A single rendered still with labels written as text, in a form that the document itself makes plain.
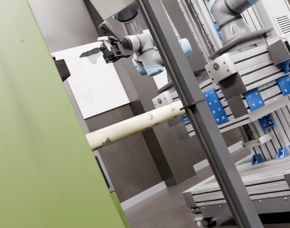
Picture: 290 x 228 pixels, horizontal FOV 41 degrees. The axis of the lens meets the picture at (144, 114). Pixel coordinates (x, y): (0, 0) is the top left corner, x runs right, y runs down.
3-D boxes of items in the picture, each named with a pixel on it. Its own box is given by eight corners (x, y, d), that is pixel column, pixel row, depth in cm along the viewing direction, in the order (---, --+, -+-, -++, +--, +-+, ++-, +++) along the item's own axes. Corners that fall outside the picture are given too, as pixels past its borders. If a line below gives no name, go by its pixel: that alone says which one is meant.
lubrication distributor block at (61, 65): (60, 84, 95) (53, 68, 96) (71, 75, 91) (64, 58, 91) (49, 87, 93) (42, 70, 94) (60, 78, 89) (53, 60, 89)
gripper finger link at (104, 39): (109, 47, 146) (116, 51, 155) (102, 33, 147) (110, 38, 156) (102, 51, 147) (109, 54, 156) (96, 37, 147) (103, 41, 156)
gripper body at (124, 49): (114, 56, 155) (136, 51, 163) (106, 36, 155) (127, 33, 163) (104, 64, 160) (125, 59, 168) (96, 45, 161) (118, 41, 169)
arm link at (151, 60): (172, 65, 167) (161, 42, 168) (148, 76, 167) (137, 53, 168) (171, 68, 175) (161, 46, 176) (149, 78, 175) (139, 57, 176)
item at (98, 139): (189, 114, 125) (182, 98, 125) (200, 108, 121) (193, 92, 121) (77, 160, 95) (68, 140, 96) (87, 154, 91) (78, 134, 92)
